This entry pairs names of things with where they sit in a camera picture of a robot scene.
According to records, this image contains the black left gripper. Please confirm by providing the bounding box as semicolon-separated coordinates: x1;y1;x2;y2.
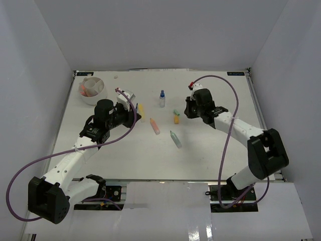
107;102;142;130

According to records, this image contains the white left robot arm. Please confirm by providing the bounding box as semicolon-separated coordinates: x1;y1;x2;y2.
28;99;141;224

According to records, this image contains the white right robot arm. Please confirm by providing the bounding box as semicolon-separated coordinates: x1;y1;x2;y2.
184;84;289;200

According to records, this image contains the yellow highlighter cap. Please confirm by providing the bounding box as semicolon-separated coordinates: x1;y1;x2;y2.
174;115;180;125

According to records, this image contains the white round divided container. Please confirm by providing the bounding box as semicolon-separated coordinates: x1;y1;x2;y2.
78;77;108;105

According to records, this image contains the yellow highlighter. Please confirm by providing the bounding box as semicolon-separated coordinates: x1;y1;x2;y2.
138;103;145;123

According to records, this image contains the clear blue spray bottle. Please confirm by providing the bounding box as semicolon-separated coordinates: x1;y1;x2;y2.
159;90;166;107

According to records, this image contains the right table label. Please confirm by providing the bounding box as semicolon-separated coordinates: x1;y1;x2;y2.
227;71;245;76

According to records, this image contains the orange pink highlighter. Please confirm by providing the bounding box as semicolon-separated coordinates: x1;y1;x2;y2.
150;118;160;135

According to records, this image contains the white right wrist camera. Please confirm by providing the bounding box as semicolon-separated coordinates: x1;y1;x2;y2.
188;82;203;92

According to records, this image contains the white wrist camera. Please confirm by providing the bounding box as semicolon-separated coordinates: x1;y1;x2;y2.
188;82;203;92
116;88;135;111

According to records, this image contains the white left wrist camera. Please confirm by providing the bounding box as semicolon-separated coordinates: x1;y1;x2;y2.
116;88;135;111

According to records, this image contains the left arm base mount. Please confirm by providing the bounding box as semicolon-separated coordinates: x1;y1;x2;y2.
74;174;124;211

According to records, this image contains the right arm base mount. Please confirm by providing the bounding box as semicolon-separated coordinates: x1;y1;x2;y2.
205;184;258;213

